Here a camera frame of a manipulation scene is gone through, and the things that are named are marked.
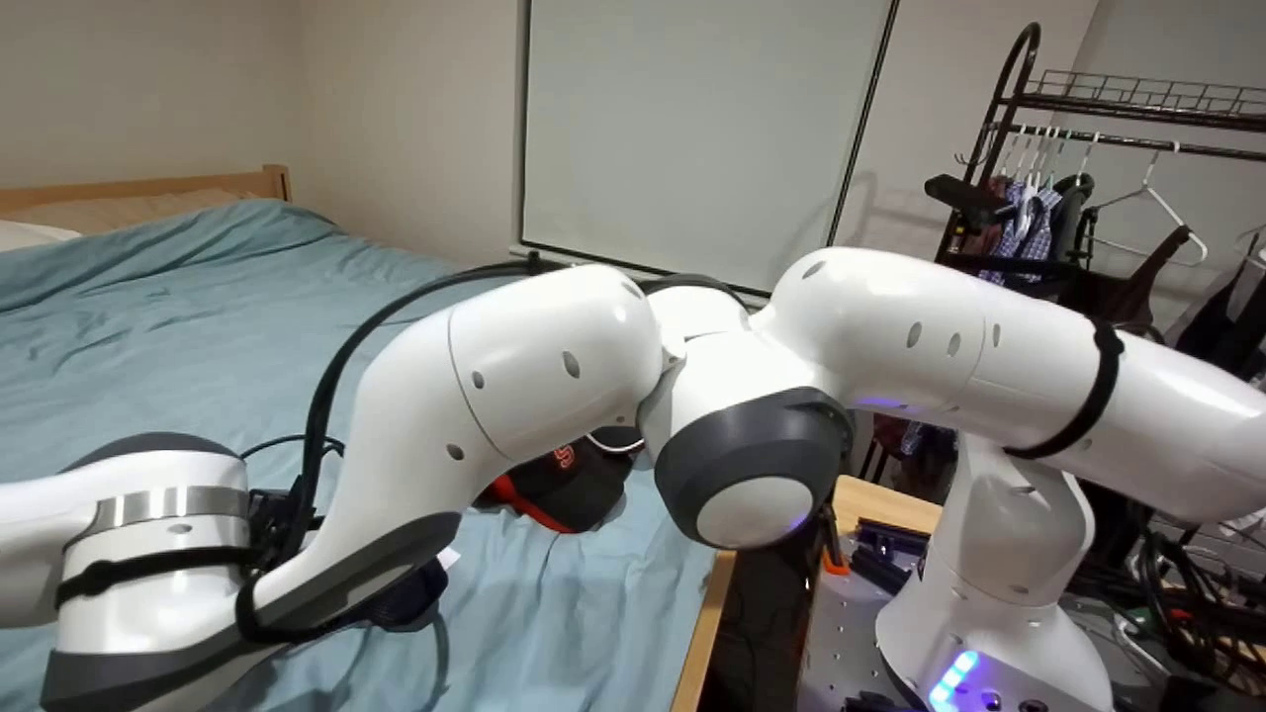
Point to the blue hanging shirt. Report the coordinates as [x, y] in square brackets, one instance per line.
[1036, 222]

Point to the small wooden box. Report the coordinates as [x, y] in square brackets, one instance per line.
[885, 508]

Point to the white pillow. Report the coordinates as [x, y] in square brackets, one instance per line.
[27, 239]

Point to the white clothes hanger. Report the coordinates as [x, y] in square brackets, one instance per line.
[1161, 200]

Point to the black cap white brim trim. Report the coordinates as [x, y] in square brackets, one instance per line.
[619, 441]

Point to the navy blue Nike cap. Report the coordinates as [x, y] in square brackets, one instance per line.
[421, 595]

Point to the black metal clothes rack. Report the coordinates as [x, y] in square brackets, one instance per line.
[1024, 93]

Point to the black cap orange logo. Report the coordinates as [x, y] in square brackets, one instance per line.
[578, 490]

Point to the bed with teal sheet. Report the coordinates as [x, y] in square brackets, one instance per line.
[697, 645]

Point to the red cap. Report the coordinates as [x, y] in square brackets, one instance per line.
[521, 503]

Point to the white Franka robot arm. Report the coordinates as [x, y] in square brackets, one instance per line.
[527, 371]

